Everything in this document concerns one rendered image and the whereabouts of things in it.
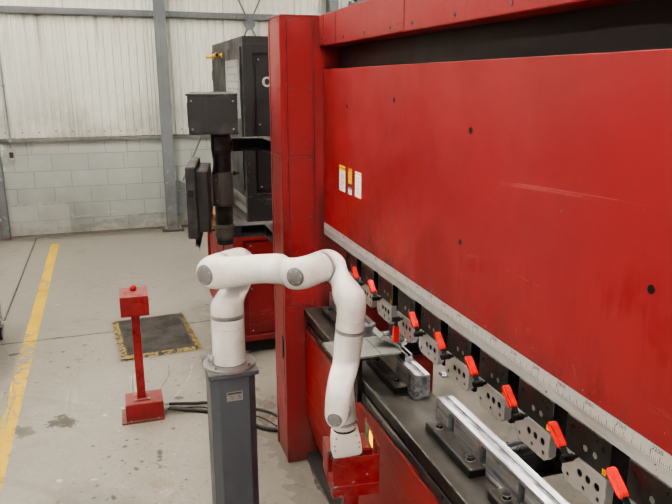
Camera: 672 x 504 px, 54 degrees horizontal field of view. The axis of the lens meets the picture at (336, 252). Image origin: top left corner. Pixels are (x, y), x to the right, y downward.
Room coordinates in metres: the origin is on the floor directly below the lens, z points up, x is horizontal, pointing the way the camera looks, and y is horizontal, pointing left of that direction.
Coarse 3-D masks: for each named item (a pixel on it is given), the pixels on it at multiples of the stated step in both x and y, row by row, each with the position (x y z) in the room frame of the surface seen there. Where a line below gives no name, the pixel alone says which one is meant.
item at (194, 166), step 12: (192, 168) 3.21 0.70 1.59; (204, 168) 3.38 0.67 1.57; (192, 180) 3.21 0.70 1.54; (204, 180) 3.25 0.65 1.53; (192, 192) 3.21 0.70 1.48; (204, 192) 3.25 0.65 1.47; (192, 204) 3.21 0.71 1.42; (204, 204) 3.25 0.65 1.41; (192, 216) 3.21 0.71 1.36; (204, 216) 3.25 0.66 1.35; (192, 228) 3.21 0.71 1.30; (204, 228) 3.25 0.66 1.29
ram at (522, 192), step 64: (448, 64) 2.03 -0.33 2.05; (512, 64) 1.71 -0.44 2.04; (576, 64) 1.47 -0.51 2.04; (640, 64) 1.29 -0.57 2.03; (384, 128) 2.50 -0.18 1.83; (448, 128) 2.02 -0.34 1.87; (512, 128) 1.69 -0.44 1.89; (576, 128) 1.45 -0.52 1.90; (640, 128) 1.27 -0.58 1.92; (384, 192) 2.49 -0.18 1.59; (448, 192) 2.00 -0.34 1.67; (512, 192) 1.67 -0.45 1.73; (576, 192) 1.43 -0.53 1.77; (640, 192) 1.26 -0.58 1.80; (384, 256) 2.48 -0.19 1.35; (448, 256) 1.98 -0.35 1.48; (512, 256) 1.65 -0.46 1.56; (576, 256) 1.42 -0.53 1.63; (640, 256) 1.24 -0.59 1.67; (448, 320) 1.97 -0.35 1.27; (512, 320) 1.63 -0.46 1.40; (576, 320) 1.40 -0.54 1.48; (640, 320) 1.22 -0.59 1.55; (576, 384) 1.38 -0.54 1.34; (640, 384) 1.20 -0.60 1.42
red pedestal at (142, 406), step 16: (128, 288) 3.79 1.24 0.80; (144, 288) 3.79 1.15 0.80; (128, 304) 3.62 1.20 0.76; (144, 304) 3.65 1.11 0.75; (144, 384) 3.71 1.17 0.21; (128, 400) 3.69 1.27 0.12; (144, 400) 3.68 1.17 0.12; (160, 400) 3.68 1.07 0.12; (128, 416) 3.62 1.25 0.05; (144, 416) 3.64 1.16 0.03; (160, 416) 3.67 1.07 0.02
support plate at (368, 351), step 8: (376, 336) 2.52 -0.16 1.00; (328, 344) 2.43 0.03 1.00; (368, 344) 2.43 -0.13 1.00; (376, 344) 2.43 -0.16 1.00; (384, 344) 2.43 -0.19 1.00; (392, 344) 2.43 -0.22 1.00; (328, 352) 2.37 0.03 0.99; (368, 352) 2.35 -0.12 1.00; (376, 352) 2.35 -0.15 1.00; (384, 352) 2.35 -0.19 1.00; (392, 352) 2.35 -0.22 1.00; (400, 352) 2.36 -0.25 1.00
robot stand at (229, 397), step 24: (216, 384) 2.16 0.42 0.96; (240, 384) 2.18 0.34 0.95; (216, 408) 2.16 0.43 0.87; (240, 408) 2.18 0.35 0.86; (216, 432) 2.16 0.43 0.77; (240, 432) 2.18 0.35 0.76; (216, 456) 2.17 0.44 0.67; (240, 456) 2.18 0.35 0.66; (216, 480) 2.17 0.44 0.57; (240, 480) 2.18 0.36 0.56
